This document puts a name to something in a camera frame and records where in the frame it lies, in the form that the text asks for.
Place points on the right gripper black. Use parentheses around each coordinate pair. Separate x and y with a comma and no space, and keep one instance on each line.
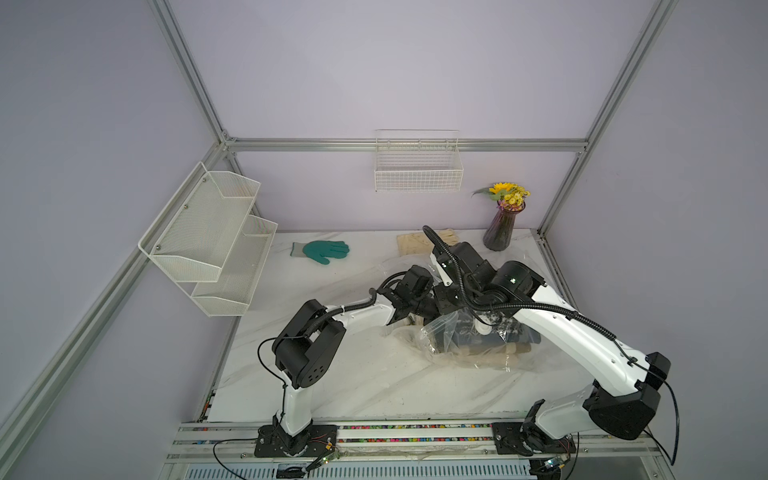
(447,307)

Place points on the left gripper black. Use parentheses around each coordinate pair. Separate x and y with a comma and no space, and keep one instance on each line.
(437,314)

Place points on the black white houndstooth scarf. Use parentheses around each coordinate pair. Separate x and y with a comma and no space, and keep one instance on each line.
(456,334)

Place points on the clear plastic vacuum bag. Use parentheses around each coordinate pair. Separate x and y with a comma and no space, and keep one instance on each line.
(543,358)

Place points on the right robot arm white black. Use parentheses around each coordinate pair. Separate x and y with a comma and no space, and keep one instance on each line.
(624,395)

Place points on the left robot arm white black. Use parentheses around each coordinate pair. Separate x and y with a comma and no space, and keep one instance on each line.
(305,348)

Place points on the white vacuum bag valve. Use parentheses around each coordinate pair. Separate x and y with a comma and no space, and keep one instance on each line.
(482,328)

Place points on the cream knitted scarf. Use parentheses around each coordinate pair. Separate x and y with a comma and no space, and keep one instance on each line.
(420,339)

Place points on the beige leather gloves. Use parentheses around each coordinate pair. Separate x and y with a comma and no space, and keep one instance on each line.
(419,244)

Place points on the purple glass vase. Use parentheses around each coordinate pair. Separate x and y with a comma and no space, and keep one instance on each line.
(499,234)

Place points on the yellow flower bouquet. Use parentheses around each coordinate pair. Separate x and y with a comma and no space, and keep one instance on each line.
(510,196)

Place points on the green work glove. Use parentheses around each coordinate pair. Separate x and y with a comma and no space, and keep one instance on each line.
(320,251)

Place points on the white mesh two-tier shelf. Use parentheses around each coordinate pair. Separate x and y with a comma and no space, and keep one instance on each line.
(210,242)

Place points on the white wire wall basket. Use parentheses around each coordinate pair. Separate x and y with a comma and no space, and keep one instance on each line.
(417,161)

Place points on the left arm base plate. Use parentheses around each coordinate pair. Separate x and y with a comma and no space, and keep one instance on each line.
(294,441)

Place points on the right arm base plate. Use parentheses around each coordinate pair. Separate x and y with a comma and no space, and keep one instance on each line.
(524,439)

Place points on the aluminium mounting rail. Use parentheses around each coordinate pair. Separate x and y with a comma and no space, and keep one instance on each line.
(409,439)

